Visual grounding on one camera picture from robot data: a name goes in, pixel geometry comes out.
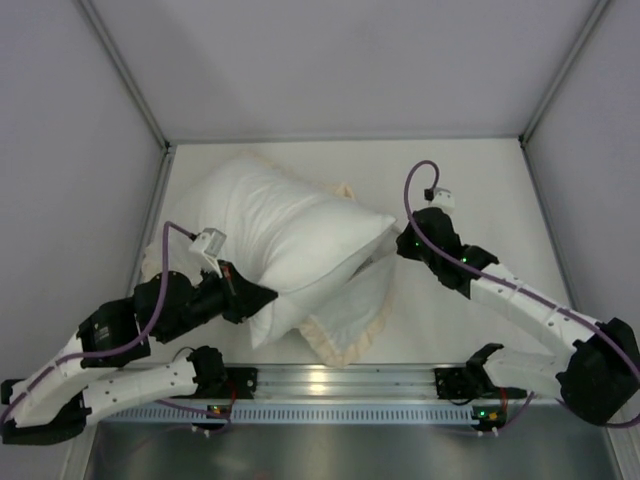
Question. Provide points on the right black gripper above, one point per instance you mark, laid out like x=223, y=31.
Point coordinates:
x=420, y=235

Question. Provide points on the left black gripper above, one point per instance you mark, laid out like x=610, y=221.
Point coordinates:
x=233, y=293

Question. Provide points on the white pillow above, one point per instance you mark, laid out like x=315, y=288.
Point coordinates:
x=287, y=235

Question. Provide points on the white pillowcase with cream ruffle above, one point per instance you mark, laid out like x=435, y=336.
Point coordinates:
x=342, y=328

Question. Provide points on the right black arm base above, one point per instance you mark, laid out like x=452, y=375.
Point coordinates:
x=462, y=385

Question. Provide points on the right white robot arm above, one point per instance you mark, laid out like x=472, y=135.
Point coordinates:
x=591, y=366

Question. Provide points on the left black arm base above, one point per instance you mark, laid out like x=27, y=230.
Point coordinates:
x=241, y=383

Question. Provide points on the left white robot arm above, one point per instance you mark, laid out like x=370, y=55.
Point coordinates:
x=85, y=382

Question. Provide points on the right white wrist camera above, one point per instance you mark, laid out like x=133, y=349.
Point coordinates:
x=437, y=197

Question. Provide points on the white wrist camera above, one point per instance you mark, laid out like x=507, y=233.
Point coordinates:
x=437, y=197
x=208, y=243

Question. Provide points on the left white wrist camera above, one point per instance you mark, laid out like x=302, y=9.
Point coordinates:
x=208, y=243

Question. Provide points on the aluminium mounting rail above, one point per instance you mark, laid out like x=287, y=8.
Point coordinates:
x=288, y=383

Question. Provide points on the perforated grey cable duct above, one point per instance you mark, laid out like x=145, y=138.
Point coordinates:
x=308, y=414

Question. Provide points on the right aluminium frame post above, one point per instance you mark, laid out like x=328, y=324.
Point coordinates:
x=562, y=72

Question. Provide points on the aluminium frame post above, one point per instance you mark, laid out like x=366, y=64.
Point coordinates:
x=562, y=72
x=114, y=55

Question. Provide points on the left aluminium frame post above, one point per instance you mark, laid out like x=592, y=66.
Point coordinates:
x=114, y=55

